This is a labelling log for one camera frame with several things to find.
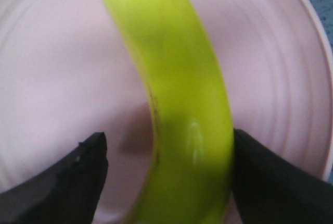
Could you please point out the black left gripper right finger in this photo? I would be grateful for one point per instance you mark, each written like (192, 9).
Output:
(268, 189)

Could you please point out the pink plate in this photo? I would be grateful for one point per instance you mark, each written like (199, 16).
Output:
(65, 74)

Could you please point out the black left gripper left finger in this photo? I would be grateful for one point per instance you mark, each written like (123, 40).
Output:
(66, 192)

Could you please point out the yellow banana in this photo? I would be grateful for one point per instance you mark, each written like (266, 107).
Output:
(191, 168)

